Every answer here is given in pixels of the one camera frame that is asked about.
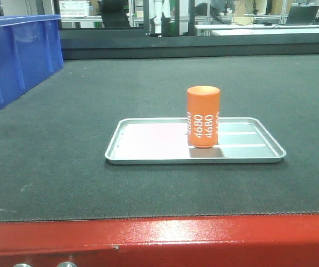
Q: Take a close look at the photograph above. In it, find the orange cylindrical capacitor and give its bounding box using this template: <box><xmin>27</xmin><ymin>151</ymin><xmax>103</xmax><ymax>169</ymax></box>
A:
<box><xmin>187</xmin><ymin>86</ymin><xmax>221</xmax><ymax>148</ymax></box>

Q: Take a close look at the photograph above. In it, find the red conveyor frame edge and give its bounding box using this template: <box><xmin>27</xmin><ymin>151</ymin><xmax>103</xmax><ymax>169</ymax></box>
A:
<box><xmin>0</xmin><ymin>214</ymin><xmax>319</xmax><ymax>266</ymax></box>

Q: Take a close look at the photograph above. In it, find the silver metal tray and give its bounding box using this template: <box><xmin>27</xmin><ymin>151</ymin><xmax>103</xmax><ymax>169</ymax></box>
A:
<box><xmin>105</xmin><ymin>117</ymin><xmax>286</xmax><ymax>165</ymax></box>

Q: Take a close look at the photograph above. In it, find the blue bin on conveyor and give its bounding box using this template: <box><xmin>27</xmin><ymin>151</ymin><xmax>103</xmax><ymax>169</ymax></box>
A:
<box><xmin>0</xmin><ymin>14</ymin><xmax>63</xmax><ymax>109</ymax></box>

